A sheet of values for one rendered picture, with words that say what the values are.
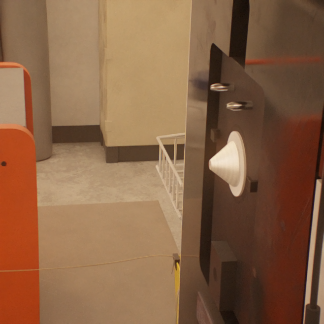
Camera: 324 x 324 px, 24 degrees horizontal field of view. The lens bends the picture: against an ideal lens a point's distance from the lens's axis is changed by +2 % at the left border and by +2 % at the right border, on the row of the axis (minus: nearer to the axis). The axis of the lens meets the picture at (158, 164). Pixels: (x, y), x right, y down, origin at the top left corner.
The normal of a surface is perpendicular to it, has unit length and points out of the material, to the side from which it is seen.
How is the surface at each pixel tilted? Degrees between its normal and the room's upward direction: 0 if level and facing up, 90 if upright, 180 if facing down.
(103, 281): 0
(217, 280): 90
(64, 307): 0
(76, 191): 0
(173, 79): 90
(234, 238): 90
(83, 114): 90
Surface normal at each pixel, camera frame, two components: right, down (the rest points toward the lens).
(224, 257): 0.03, -0.93
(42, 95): 0.73, 0.26
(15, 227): 0.17, 0.37
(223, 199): -0.99, 0.04
